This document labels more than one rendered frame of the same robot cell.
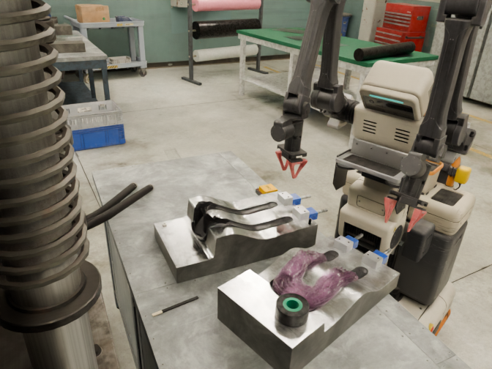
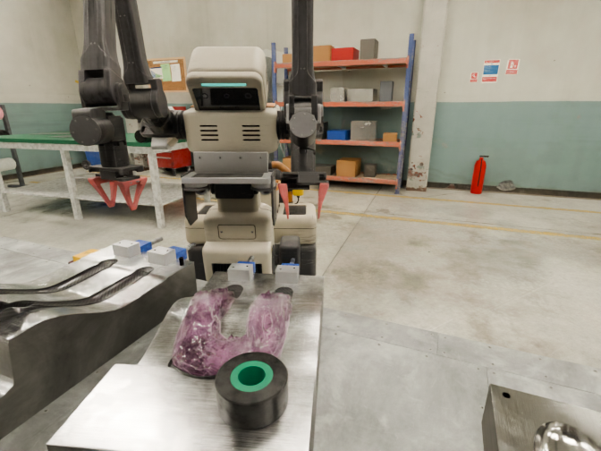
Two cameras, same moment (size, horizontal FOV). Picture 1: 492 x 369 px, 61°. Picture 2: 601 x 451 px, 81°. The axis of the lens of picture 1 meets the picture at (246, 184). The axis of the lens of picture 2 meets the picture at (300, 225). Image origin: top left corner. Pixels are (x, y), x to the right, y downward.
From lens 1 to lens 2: 0.64 m
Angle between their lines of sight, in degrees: 38
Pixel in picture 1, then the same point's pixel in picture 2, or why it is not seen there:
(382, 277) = (312, 288)
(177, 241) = not seen: outside the picture
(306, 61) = (100, 20)
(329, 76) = (139, 65)
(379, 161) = (234, 171)
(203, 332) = not seen: outside the picture
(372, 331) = (346, 359)
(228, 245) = (44, 346)
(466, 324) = not seen: hidden behind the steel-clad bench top
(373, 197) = (238, 220)
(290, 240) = (162, 297)
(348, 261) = (259, 288)
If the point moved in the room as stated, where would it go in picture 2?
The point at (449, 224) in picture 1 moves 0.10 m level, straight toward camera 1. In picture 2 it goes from (309, 232) to (315, 241)
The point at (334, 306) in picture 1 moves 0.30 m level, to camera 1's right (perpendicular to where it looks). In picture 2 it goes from (297, 347) to (410, 285)
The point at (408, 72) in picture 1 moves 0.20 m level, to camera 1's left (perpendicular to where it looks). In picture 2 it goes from (239, 52) to (166, 44)
